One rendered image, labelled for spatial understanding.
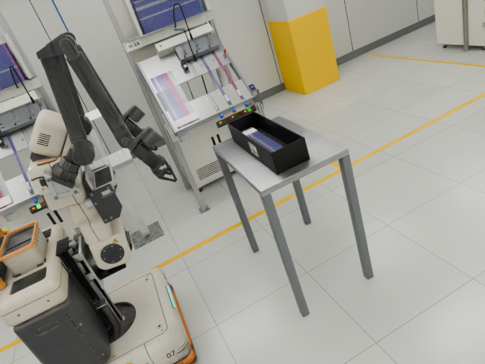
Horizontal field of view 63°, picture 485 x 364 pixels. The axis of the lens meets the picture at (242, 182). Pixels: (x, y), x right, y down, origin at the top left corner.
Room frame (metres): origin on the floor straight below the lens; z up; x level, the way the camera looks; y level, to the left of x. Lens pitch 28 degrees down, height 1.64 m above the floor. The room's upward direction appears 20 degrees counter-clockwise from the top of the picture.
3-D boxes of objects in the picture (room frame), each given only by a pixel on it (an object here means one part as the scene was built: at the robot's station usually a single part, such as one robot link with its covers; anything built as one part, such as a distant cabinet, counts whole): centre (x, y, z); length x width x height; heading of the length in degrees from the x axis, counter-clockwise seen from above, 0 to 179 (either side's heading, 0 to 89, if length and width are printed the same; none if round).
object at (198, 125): (3.38, 0.11, 0.65); 1.01 x 0.73 x 1.29; 14
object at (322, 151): (1.85, -0.20, 0.40); 0.70 x 0.45 x 0.80; 13
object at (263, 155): (1.84, -0.18, 0.86); 0.57 x 0.17 x 0.11; 13
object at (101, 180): (1.66, 0.61, 0.98); 0.28 x 0.16 x 0.22; 13
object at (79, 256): (1.69, 0.75, 0.66); 0.28 x 0.27 x 0.25; 13
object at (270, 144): (1.84, -0.18, 0.83); 0.51 x 0.07 x 0.03; 13
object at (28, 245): (1.57, 1.01, 0.87); 0.23 x 0.15 x 0.11; 13
